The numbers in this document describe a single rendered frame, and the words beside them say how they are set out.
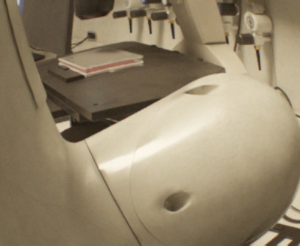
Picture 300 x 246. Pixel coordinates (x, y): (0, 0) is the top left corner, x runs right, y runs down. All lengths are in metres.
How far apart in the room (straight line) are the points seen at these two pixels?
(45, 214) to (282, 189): 0.13
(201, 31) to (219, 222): 0.63
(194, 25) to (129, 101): 0.31
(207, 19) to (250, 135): 0.62
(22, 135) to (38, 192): 0.03
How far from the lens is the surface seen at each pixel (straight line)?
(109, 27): 2.18
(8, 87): 0.25
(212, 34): 0.90
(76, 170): 0.28
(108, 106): 0.60
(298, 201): 0.80
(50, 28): 1.21
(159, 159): 0.28
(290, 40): 1.23
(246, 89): 0.30
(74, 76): 0.73
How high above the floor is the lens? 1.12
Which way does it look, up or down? 18 degrees down
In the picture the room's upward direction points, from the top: 4 degrees counter-clockwise
